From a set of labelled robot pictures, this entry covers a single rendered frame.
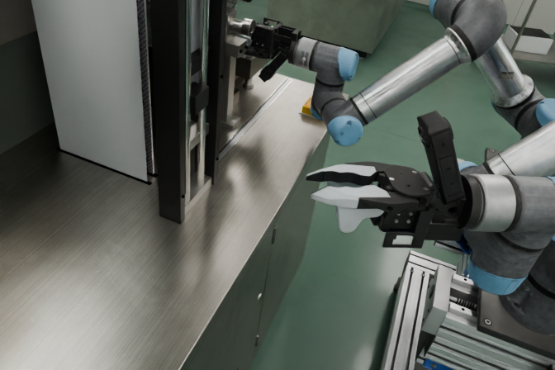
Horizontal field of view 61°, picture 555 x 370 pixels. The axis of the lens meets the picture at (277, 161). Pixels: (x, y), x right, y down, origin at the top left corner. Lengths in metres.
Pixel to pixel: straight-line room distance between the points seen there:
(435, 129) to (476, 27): 0.60
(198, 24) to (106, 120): 0.31
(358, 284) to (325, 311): 0.22
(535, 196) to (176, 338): 0.57
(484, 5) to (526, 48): 3.23
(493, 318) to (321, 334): 0.96
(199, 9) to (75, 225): 0.48
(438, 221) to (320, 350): 1.31
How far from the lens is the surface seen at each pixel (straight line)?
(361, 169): 0.61
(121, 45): 0.94
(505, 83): 1.44
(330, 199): 0.56
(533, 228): 0.69
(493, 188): 0.64
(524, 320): 1.12
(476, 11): 1.16
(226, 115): 1.26
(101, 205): 1.04
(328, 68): 1.17
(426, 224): 0.61
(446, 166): 0.59
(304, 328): 1.94
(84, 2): 0.96
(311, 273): 2.11
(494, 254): 0.73
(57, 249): 0.97
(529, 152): 0.82
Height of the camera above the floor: 1.59
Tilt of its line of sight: 37 degrees down
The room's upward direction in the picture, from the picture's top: 8 degrees clockwise
